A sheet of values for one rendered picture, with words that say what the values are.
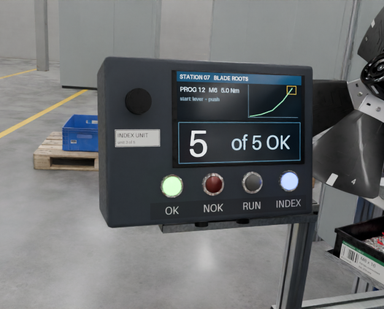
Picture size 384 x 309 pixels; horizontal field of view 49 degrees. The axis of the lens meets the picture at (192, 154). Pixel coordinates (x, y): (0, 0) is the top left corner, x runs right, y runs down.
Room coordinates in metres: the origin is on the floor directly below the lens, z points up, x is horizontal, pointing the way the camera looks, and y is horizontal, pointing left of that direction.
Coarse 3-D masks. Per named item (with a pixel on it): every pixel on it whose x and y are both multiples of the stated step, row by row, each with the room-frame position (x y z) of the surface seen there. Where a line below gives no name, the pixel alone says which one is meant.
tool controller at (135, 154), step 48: (144, 96) 0.45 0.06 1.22; (192, 96) 0.48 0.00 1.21; (240, 96) 0.50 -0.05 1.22; (288, 96) 0.52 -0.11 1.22; (144, 144) 0.45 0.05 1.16; (240, 144) 0.48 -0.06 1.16; (288, 144) 0.50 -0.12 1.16; (144, 192) 0.44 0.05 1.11; (192, 192) 0.45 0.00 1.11; (240, 192) 0.47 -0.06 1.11; (288, 192) 0.49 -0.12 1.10
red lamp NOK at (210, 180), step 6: (210, 174) 0.46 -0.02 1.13; (216, 174) 0.46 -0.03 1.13; (204, 180) 0.46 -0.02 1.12; (210, 180) 0.46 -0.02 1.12; (216, 180) 0.46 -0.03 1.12; (222, 180) 0.47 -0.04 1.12; (204, 186) 0.46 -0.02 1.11; (210, 186) 0.45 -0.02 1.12; (216, 186) 0.46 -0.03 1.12; (222, 186) 0.46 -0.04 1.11; (210, 192) 0.46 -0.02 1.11; (216, 192) 0.46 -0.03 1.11
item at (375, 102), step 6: (366, 96) 1.16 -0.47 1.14; (372, 96) 1.16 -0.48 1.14; (366, 102) 1.15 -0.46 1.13; (372, 102) 1.15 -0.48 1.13; (378, 102) 1.15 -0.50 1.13; (360, 108) 1.14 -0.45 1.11; (366, 108) 1.14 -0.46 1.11; (372, 108) 1.14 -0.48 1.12; (372, 114) 1.13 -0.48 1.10; (378, 114) 1.12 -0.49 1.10
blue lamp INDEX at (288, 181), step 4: (284, 172) 0.49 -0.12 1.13; (288, 172) 0.49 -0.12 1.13; (292, 172) 0.50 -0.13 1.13; (280, 176) 0.49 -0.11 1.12; (284, 176) 0.49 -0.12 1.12; (288, 176) 0.49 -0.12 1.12; (292, 176) 0.49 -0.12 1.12; (296, 176) 0.50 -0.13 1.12; (280, 180) 0.49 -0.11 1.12; (284, 180) 0.49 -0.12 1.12; (288, 180) 0.49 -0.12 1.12; (292, 180) 0.49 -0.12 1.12; (296, 180) 0.49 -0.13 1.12; (280, 184) 0.49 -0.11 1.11; (284, 184) 0.49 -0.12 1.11; (288, 184) 0.48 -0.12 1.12; (292, 184) 0.49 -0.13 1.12; (296, 184) 0.49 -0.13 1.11; (284, 188) 0.49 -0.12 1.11; (288, 188) 0.49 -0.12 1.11; (292, 188) 0.49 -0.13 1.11
